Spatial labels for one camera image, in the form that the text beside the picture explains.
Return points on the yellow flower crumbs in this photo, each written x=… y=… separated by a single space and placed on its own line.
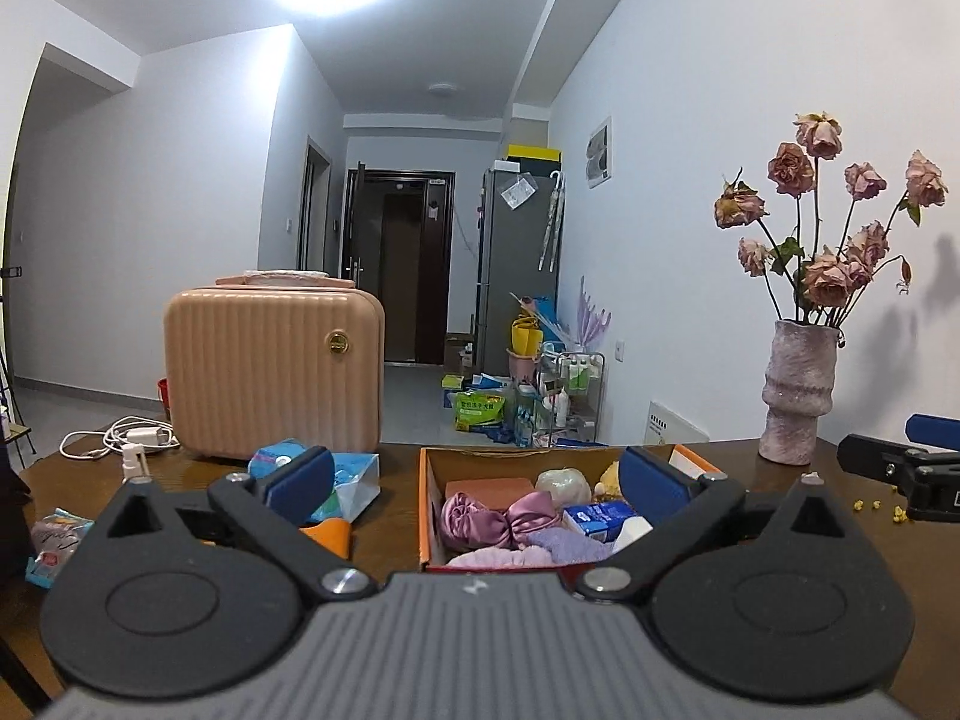
x=896 y=514

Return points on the white and yellow plush toy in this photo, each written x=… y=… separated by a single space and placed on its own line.
x=611 y=480

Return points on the blue wipes pack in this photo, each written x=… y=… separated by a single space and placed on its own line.
x=352 y=480

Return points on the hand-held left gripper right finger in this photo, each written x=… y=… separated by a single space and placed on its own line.
x=656 y=491

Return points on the purple folding rack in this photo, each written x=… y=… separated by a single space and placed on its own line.
x=592 y=315

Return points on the small ceiling lamp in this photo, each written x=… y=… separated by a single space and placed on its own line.
x=443 y=90

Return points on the clear plastic packet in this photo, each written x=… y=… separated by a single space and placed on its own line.
x=56 y=547

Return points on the orange shoehorn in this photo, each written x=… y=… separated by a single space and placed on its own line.
x=334 y=536

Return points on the trolley with bottles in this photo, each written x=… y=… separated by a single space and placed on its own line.
x=577 y=382

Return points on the yellow box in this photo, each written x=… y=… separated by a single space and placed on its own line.
x=536 y=157

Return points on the white spray bottle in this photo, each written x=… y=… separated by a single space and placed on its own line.
x=136 y=461

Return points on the white wedge sponge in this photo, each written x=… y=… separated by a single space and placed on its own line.
x=634 y=530

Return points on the yellow bucket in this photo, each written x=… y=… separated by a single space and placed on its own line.
x=525 y=336

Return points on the pale purple fluffy plush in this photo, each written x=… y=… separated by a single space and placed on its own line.
x=495 y=559

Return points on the dark entrance door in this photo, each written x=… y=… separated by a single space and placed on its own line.
x=360 y=262

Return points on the red cardboard box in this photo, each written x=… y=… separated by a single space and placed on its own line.
x=431 y=510

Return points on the paper sheet on fridge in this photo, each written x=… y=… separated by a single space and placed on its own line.
x=517 y=191

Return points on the interior door frame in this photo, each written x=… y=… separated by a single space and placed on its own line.
x=306 y=210

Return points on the green bag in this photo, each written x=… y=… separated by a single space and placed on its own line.
x=476 y=411

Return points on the purple satin pouch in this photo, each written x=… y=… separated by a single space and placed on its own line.
x=480 y=525

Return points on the pink textured vase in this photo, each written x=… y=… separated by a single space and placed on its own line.
x=799 y=390

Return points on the black tripod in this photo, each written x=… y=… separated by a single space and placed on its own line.
x=9 y=270

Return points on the brown cardboard box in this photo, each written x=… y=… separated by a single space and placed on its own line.
x=456 y=352

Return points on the grey fridge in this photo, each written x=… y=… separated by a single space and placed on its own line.
x=510 y=277

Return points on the beige ribbed suitcase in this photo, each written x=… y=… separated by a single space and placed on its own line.
x=270 y=367

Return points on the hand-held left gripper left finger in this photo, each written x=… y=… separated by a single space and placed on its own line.
x=300 y=487

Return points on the wall picture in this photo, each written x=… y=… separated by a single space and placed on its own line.
x=600 y=154

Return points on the bunch of dried roses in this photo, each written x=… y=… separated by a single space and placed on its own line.
x=829 y=281

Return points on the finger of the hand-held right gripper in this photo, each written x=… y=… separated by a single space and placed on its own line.
x=934 y=431
x=870 y=457

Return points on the pink bin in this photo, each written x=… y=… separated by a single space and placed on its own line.
x=523 y=367

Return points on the hanging umbrellas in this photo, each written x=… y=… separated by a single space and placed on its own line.
x=551 y=225

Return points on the red bucket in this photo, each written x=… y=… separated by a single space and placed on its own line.
x=162 y=394

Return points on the blue tissue pack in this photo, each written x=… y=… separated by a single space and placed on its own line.
x=596 y=521

